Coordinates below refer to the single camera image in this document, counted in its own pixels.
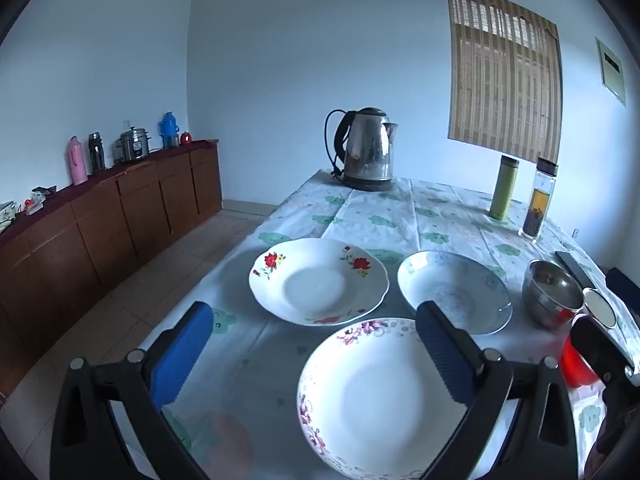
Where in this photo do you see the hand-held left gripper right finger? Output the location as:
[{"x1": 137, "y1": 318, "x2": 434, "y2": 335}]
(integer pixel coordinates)
[{"x1": 415, "y1": 301, "x2": 581, "y2": 480}]

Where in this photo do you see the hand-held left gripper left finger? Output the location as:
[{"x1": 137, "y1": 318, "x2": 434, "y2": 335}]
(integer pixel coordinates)
[{"x1": 50, "y1": 301, "x2": 215, "y2": 480}]

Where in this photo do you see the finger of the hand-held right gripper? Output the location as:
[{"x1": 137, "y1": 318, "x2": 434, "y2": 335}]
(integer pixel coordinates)
[{"x1": 570, "y1": 316, "x2": 640, "y2": 387}]

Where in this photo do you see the red bowl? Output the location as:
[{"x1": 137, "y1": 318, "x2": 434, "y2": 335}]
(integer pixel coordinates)
[{"x1": 559, "y1": 312, "x2": 601, "y2": 388}]

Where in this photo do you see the blue pattern white plate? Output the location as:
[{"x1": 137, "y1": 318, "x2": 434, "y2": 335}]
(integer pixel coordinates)
[{"x1": 397, "y1": 250, "x2": 514, "y2": 336}]

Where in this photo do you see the stainless steel bowl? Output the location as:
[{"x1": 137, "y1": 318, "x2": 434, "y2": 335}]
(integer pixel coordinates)
[{"x1": 522, "y1": 259, "x2": 585, "y2": 331}]

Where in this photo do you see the purple flower white plate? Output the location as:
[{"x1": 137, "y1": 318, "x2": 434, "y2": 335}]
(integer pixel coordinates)
[{"x1": 297, "y1": 317, "x2": 481, "y2": 480}]

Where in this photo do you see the red flower white plate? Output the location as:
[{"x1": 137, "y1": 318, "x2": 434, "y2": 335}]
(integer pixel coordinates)
[{"x1": 248, "y1": 238, "x2": 390, "y2": 327}]

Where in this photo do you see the dark chair back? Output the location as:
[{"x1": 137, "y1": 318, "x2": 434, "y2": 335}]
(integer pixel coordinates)
[{"x1": 605, "y1": 269, "x2": 640, "y2": 321}]

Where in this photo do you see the black smartphone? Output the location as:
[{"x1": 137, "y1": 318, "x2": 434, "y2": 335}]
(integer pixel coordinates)
[{"x1": 555, "y1": 251, "x2": 596, "y2": 291}]

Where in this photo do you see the brown wooden sideboard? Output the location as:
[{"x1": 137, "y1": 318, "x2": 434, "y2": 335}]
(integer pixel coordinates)
[{"x1": 0, "y1": 139, "x2": 223, "y2": 401}]

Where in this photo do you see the glass tea bottle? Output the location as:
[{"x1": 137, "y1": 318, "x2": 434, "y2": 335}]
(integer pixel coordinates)
[{"x1": 518, "y1": 157, "x2": 559, "y2": 243}]

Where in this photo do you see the green thermos bottle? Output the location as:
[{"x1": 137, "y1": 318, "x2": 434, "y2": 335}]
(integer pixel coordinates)
[{"x1": 488, "y1": 155, "x2": 521, "y2": 222}]

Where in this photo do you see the black kettle base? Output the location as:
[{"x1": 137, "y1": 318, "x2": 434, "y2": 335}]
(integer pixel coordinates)
[{"x1": 342, "y1": 175, "x2": 393, "y2": 192}]

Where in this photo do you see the small clutter of trinkets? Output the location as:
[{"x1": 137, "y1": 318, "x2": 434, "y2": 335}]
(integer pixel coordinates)
[{"x1": 0, "y1": 185, "x2": 58, "y2": 233}]

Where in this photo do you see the silver rice cooker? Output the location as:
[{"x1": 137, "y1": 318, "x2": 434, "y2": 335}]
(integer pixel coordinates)
[{"x1": 114, "y1": 127, "x2": 152, "y2": 163}]

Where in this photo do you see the black thermos flask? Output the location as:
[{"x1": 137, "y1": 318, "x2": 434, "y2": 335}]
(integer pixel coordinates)
[{"x1": 88, "y1": 131, "x2": 106, "y2": 175}]

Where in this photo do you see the pink thermos flask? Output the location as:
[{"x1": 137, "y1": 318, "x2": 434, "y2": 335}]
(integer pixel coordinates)
[{"x1": 68, "y1": 135, "x2": 88, "y2": 186}]

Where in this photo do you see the stainless steel electric kettle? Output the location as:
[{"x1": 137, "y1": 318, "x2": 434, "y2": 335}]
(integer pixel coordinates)
[{"x1": 325, "y1": 107, "x2": 399, "y2": 192}]

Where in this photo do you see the blue thermos jug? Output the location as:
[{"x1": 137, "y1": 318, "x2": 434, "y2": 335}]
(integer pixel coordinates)
[{"x1": 159, "y1": 111, "x2": 180, "y2": 150}]

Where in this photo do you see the bamboo window blind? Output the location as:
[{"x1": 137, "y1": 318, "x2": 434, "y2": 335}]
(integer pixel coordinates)
[{"x1": 445, "y1": 0, "x2": 563, "y2": 163}]

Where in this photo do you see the framed wall notice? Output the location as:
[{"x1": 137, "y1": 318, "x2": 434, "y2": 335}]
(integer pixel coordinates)
[{"x1": 595, "y1": 36, "x2": 627, "y2": 107}]

